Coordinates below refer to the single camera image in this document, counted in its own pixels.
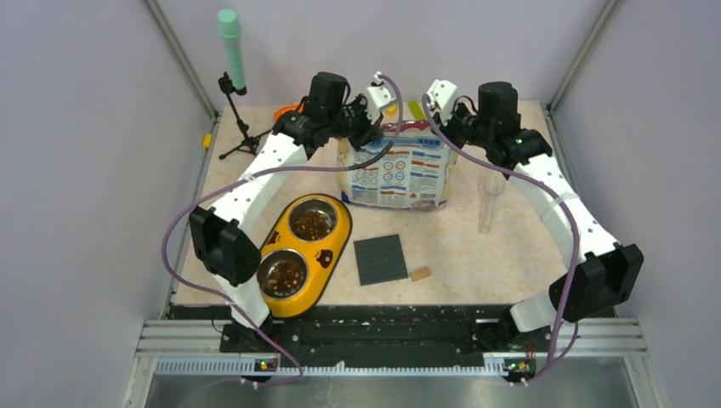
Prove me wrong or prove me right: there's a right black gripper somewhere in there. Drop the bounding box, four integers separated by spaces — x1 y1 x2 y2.
433 99 494 152

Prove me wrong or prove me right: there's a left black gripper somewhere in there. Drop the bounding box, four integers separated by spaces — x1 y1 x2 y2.
326 93 382 151

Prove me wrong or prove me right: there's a clear plastic scoop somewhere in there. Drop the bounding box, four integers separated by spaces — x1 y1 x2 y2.
478 171 506 234

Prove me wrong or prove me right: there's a pink pet food bag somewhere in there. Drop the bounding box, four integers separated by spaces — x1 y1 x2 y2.
337 121 457 211

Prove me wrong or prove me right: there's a yellow double pet bowl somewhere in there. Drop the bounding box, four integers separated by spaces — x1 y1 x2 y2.
257 194 353 319

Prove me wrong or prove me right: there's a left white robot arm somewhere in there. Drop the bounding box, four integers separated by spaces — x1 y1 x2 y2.
188 72 402 352

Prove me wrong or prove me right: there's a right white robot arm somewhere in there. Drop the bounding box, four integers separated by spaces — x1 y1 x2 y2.
421 79 644 350

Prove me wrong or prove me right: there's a green lego brick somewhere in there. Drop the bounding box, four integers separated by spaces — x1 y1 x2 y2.
407 100 426 121

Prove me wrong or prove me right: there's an orange tape dispenser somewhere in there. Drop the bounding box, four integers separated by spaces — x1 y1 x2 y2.
274 104 303 122

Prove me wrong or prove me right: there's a dark grey square baseplate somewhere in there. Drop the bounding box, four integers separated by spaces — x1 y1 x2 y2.
354 234 408 286

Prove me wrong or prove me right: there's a green microphone on tripod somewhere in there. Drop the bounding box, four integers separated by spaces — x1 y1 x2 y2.
217 8 268 160

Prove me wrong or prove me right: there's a small wooden block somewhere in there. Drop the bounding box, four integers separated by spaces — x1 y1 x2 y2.
409 267 432 282

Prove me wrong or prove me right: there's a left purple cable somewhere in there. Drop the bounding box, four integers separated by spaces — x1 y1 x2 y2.
162 71 405 389

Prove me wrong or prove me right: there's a purple cable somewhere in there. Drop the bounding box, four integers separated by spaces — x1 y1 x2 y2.
421 93 582 385
162 71 405 389

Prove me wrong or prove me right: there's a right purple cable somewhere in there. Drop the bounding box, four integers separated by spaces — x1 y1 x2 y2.
421 93 582 385

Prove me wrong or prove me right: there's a yellow clip on frame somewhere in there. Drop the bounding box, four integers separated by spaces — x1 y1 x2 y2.
202 133 213 150

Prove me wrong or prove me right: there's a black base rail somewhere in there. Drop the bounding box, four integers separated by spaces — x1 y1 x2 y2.
168 303 615 370

